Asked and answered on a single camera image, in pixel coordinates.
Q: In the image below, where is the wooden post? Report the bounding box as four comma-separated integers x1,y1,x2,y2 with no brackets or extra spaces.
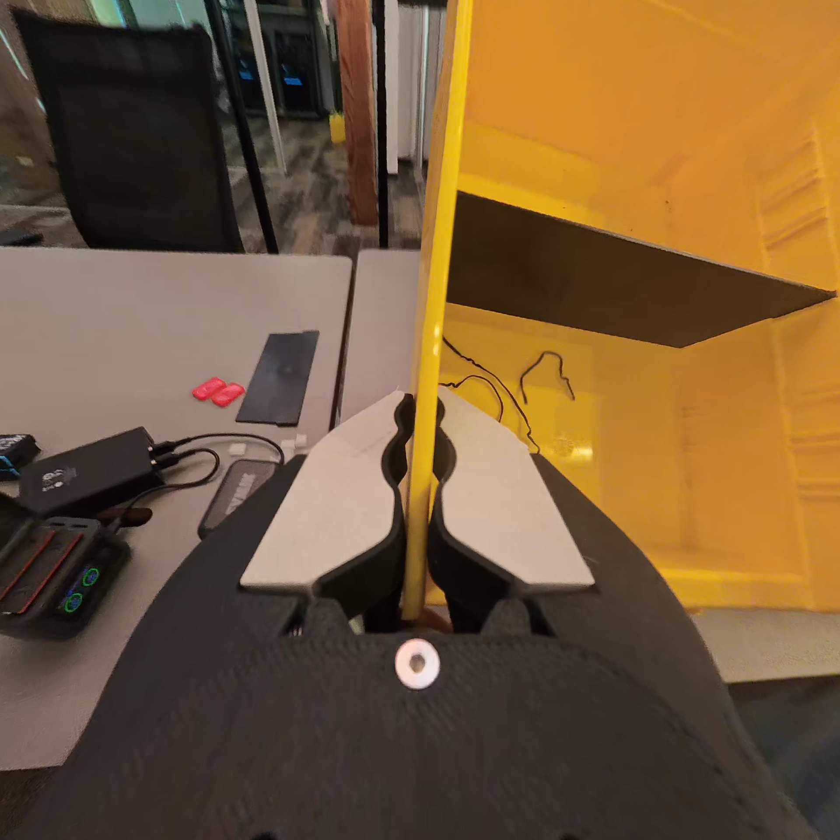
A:
335,0,380,227

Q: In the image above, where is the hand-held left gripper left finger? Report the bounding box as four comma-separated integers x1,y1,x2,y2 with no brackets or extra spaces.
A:
238,390,416,632

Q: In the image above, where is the black bin divider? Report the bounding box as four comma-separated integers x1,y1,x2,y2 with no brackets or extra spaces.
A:
446,190,837,349

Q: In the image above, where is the yellow plastic bin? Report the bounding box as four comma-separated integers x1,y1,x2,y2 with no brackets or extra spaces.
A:
402,0,840,621

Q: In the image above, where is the black hub with white lettering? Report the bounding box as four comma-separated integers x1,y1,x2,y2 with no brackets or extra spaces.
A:
197,458,286,540

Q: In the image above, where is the black flat plate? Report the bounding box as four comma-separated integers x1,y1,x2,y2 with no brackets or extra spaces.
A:
235,330,320,426

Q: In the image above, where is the black battery charger case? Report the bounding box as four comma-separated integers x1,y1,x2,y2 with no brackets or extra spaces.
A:
0,492,132,641

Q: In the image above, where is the thin black usb cable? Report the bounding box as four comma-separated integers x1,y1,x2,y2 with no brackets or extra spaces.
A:
150,432,286,492

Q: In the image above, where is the black high-back office chair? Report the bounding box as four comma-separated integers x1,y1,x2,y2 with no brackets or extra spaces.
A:
13,10,245,253

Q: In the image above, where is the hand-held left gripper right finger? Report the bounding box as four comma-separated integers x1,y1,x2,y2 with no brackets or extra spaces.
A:
428,385,597,632

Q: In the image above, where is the black power bank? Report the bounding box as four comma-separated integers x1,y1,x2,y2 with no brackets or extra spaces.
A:
18,427,165,519

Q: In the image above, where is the thin black twist tie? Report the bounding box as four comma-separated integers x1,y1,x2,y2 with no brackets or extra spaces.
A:
438,336,542,455
518,351,577,404

